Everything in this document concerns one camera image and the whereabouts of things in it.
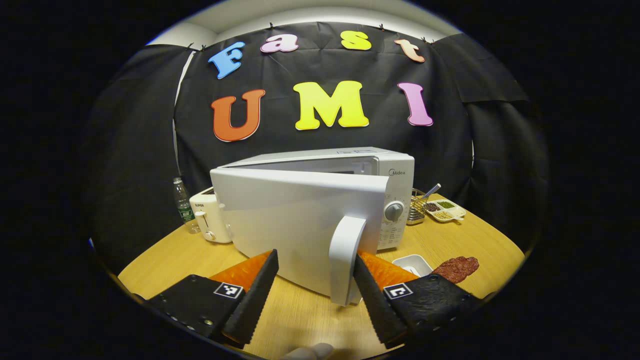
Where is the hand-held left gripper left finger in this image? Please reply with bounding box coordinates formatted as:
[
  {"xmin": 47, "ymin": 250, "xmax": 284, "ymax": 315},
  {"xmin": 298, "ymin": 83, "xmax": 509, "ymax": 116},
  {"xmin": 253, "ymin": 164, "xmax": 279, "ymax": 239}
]
[{"xmin": 145, "ymin": 249, "xmax": 280, "ymax": 350}]

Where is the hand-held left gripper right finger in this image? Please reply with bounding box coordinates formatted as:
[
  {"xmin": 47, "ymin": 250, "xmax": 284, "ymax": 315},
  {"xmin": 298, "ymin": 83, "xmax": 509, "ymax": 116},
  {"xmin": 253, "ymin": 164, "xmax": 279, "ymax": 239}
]
[{"xmin": 352, "ymin": 251, "xmax": 483, "ymax": 350}]

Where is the reddish brown meat slice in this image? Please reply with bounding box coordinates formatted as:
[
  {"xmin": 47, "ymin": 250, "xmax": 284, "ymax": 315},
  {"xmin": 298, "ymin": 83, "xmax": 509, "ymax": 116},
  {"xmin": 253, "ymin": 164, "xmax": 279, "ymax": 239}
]
[{"xmin": 431, "ymin": 256, "xmax": 480, "ymax": 284}]

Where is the white microwave oven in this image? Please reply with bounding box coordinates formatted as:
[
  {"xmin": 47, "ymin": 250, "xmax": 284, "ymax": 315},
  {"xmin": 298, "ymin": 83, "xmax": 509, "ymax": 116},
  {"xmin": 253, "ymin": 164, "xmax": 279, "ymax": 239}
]
[{"xmin": 210, "ymin": 146, "xmax": 416, "ymax": 307}]

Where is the white rectangular dish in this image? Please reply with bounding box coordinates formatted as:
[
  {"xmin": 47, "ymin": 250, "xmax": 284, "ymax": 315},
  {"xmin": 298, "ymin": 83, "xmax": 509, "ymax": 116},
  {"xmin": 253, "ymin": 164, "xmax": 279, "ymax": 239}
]
[{"xmin": 391, "ymin": 254, "xmax": 434, "ymax": 278}]

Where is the white toaster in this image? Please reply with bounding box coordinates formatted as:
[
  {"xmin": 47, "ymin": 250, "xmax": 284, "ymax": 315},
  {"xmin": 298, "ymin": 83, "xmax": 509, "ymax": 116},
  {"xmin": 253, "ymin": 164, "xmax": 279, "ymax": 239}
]
[{"xmin": 189, "ymin": 186, "xmax": 233, "ymax": 244}]

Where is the divided white condiment dish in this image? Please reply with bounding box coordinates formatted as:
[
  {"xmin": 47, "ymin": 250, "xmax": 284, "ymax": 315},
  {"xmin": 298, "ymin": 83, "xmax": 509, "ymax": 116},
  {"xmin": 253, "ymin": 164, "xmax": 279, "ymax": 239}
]
[{"xmin": 426, "ymin": 199, "xmax": 467, "ymax": 223}]

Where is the clear plastic water bottle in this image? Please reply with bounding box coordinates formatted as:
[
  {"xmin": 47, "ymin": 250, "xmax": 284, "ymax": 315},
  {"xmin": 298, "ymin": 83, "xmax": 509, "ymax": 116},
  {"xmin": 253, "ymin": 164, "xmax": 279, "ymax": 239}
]
[{"xmin": 173, "ymin": 176, "xmax": 201, "ymax": 235}]

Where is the metal wire utensil holder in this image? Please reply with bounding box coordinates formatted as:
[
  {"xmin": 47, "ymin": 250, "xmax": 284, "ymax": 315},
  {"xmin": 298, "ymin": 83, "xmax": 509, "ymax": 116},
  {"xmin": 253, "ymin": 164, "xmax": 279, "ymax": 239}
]
[{"xmin": 406, "ymin": 188, "xmax": 428, "ymax": 226}]

